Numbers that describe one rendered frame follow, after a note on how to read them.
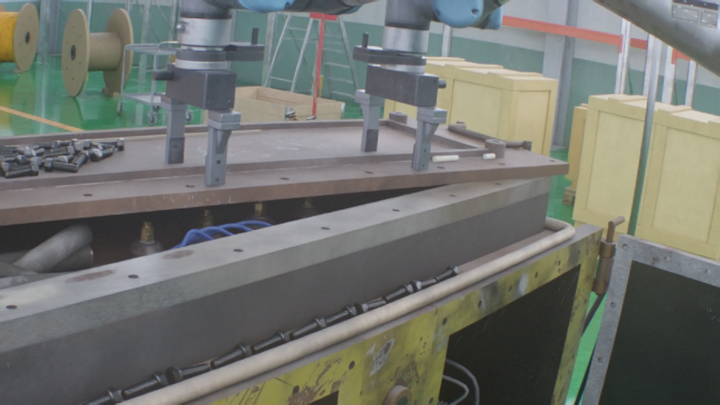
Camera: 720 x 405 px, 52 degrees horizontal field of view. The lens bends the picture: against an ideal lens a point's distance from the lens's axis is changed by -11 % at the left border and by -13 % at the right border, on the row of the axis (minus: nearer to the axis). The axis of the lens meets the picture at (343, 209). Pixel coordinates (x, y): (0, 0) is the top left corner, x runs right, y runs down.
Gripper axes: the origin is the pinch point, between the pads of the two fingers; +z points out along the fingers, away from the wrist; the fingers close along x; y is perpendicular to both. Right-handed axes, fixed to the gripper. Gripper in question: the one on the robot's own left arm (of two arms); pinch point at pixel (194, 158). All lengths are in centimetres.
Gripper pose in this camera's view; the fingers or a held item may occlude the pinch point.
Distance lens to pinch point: 117.6
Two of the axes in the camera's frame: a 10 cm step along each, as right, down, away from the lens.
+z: -0.9, 9.6, 2.6
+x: 5.9, 2.6, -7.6
